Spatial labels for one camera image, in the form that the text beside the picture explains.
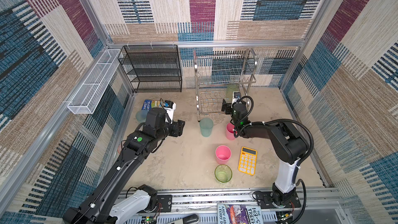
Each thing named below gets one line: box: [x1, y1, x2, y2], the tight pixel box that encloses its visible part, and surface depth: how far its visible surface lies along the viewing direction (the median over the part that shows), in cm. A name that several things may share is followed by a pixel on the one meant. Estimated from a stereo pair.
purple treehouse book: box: [217, 203, 264, 224], surface depth 70 cm
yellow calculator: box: [237, 146, 258, 176], surface depth 87 cm
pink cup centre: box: [215, 145, 232, 165], surface depth 87 cm
